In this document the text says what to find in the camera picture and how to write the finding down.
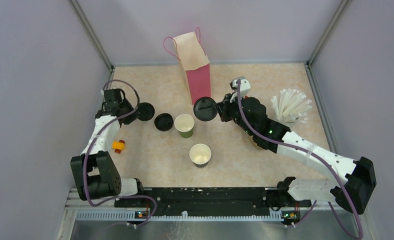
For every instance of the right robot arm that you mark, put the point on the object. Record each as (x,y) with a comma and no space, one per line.
(350,182)

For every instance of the black cup lid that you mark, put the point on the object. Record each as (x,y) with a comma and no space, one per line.
(164,122)
(204,109)

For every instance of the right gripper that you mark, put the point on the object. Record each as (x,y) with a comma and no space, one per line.
(224,107)

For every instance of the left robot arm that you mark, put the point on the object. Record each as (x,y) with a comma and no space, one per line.
(94,171)

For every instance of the white cup of straws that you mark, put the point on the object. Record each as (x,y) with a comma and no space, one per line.
(291,107)

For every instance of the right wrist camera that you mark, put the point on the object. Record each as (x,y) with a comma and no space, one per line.
(239,85)

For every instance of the yellow red toy car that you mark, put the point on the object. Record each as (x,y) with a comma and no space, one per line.
(118,146)

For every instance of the black paper cup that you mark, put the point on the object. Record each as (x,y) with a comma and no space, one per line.
(200,155)

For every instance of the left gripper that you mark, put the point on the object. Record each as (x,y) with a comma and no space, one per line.
(132,117)

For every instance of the green paper cup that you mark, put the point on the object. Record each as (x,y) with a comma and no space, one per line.
(184,124)

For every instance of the pink paper bag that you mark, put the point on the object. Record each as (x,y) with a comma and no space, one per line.
(193,62)

